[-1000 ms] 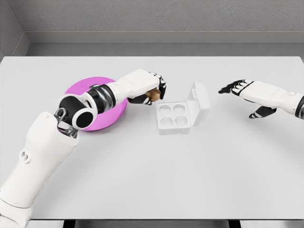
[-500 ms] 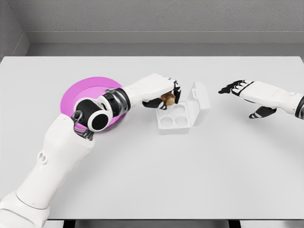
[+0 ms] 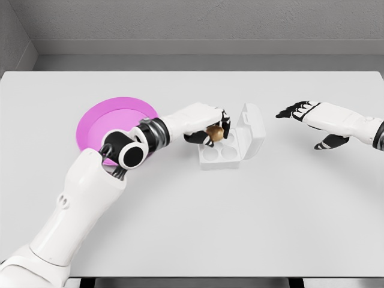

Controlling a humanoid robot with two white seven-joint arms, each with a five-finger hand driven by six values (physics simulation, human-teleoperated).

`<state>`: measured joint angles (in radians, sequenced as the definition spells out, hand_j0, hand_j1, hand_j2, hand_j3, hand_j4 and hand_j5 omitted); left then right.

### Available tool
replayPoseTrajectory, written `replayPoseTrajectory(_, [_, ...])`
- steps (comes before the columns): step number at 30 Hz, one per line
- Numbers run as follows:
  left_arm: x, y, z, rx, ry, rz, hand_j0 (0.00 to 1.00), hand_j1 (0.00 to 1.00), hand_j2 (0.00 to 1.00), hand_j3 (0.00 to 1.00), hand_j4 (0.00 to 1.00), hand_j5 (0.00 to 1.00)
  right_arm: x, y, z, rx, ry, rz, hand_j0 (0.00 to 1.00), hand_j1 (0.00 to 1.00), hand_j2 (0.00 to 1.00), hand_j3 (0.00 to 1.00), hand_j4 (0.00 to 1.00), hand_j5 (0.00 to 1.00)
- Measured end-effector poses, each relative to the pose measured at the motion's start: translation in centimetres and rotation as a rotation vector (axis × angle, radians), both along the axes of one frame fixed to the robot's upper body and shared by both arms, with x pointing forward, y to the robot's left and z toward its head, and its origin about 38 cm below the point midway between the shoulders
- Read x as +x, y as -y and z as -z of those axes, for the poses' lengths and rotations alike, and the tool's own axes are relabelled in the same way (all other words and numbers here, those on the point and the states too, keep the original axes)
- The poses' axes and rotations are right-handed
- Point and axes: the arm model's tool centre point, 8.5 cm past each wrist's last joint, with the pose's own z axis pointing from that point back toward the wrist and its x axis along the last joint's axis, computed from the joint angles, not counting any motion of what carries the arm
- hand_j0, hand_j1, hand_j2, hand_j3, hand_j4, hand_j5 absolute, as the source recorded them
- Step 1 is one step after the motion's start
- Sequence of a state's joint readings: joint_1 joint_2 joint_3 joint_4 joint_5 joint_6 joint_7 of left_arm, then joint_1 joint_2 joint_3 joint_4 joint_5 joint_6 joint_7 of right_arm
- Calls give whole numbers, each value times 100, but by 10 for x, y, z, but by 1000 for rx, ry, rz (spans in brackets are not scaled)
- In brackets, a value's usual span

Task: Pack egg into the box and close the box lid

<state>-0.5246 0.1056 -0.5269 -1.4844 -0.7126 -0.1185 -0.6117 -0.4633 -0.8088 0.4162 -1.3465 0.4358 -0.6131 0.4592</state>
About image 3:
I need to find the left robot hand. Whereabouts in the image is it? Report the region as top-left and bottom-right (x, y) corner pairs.
(182, 102), (231, 148)

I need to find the brown egg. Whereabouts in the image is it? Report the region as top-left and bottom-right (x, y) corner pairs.
(205, 125), (225, 143)

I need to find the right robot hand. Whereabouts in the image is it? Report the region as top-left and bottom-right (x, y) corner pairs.
(275, 100), (352, 151)

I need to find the white egg box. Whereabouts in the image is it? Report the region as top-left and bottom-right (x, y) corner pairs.
(197, 103), (266, 172)

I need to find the pink round plate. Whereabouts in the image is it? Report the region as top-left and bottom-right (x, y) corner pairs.
(75, 96), (160, 167)

